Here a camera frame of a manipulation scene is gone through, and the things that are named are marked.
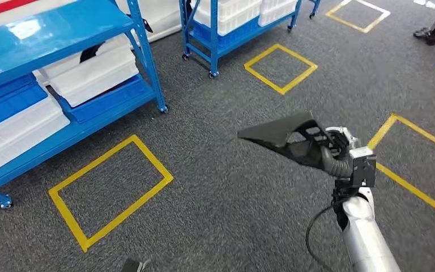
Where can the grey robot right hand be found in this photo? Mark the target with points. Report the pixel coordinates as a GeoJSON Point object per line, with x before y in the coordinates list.
{"type": "Point", "coordinates": [335, 167]}

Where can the black plastic licence plate frame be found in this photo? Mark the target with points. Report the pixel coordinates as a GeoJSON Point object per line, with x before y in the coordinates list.
{"type": "Point", "coordinates": [270, 133]}

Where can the blue metal shelf rack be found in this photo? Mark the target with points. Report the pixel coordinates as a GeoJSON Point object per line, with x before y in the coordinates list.
{"type": "Point", "coordinates": [213, 45]}
{"type": "Point", "coordinates": [33, 41]}

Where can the person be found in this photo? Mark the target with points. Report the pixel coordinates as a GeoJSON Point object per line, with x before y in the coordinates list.
{"type": "Point", "coordinates": [433, 35]}

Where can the white car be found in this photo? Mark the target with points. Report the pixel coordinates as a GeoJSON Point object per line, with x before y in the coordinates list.
{"type": "Point", "coordinates": [161, 18]}

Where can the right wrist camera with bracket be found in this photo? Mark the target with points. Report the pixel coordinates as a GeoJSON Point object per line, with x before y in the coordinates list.
{"type": "Point", "coordinates": [362, 169]}

